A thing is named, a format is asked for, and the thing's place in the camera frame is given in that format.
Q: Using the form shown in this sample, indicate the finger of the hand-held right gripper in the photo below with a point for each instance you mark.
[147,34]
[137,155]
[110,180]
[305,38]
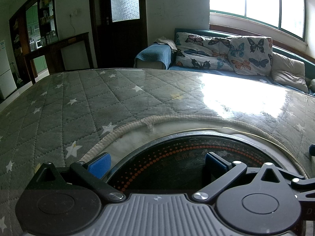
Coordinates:
[312,150]

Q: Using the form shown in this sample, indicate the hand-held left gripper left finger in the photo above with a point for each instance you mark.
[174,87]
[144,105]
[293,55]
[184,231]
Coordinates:
[99,164]

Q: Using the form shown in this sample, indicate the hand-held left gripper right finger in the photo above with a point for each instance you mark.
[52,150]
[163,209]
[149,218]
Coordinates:
[216,162]

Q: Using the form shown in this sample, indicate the round black cooktop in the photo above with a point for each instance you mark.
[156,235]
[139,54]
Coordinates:
[172,157]

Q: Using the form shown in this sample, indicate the grey white plush toy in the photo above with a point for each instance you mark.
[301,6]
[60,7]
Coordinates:
[312,86]

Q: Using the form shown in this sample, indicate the grey star quilted table mat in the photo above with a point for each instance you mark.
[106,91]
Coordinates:
[98,98]

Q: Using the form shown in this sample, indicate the beige pillow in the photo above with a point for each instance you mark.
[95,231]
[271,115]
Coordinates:
[289,72]

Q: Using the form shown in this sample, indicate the butterfly print pillow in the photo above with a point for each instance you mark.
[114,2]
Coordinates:
[251,56]
[201,61]
[201,41]

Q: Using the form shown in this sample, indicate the dark wooden console table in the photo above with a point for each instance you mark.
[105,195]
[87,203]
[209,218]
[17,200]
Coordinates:
[56,46]

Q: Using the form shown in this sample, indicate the beige crumpled towel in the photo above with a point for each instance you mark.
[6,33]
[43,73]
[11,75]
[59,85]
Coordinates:
[167,43]

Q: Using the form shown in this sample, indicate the white refrigerator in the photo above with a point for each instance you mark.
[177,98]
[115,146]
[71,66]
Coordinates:
[6,73]

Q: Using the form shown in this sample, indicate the teal sofa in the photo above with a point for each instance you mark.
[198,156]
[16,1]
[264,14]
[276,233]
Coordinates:
[196,32]

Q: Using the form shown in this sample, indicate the white microwave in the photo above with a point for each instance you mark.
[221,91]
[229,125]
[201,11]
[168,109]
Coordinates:
[39,44]

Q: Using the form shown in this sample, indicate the dark wooden glass door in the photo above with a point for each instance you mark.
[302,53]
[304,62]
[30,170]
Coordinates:
[120,29]

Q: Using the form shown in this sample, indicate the dark wooden display cabinet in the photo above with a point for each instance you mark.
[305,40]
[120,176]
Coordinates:
[32,29]

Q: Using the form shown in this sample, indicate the green framed window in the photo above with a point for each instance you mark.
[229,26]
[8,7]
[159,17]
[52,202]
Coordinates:
[258,0]

